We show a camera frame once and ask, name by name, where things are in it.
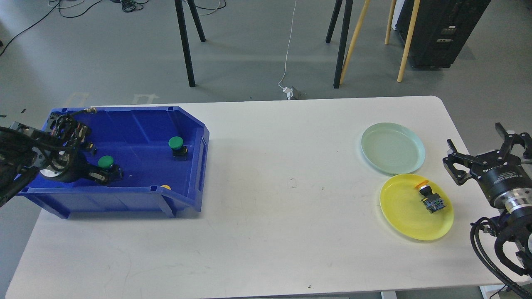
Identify green push button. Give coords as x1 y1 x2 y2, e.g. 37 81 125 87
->
98 155 122 183
168 136 188 157

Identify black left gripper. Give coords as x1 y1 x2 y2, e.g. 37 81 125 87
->
40 109 123 185

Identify blue plastic storage bin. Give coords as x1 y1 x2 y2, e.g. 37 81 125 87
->
19 106 209 219

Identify wooden easel legs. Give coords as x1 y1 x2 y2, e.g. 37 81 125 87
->
340 0 422 85

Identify yellow plastic plate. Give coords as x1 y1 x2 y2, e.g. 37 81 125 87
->
379 174 455 241

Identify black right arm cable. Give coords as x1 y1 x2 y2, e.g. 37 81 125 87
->
470 217 532 295

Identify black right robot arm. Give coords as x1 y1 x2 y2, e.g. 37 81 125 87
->
443 123 532 276

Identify light green plastic plate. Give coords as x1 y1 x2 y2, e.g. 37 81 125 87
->
360 122 426 176

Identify black floor cables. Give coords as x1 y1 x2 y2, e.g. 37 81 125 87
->
0 0 228 56

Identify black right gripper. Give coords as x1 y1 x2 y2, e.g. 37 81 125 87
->
442 123 532 208

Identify black tripod legs left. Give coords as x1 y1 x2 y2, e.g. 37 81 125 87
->
174 0 207 88

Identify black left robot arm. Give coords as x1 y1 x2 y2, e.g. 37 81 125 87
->
0 108 123 206

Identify black stand legs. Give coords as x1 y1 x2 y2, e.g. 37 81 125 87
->
325 0 354 89

